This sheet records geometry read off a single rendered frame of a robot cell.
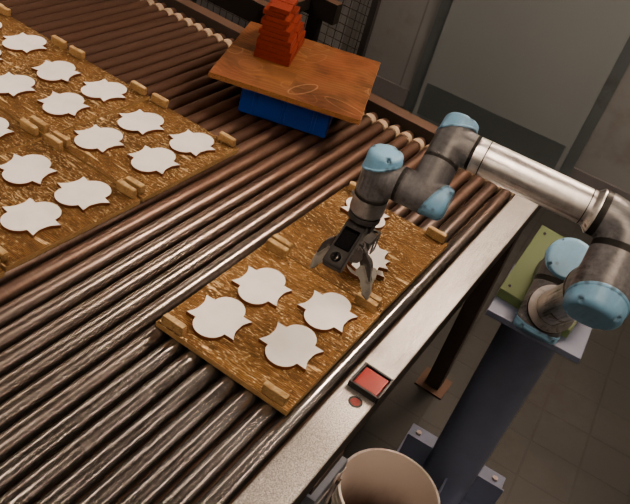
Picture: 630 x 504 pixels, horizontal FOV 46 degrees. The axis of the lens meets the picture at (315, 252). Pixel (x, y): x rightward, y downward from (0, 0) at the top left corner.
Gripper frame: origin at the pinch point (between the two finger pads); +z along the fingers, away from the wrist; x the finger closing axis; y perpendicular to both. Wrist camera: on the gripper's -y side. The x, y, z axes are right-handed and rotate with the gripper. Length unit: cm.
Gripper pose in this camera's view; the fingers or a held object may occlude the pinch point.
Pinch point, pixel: (336, 285)
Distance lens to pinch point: 169.4
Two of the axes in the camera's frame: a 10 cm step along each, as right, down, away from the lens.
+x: -8.4, -4.8, 2.7
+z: -2.4, 7.6, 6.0
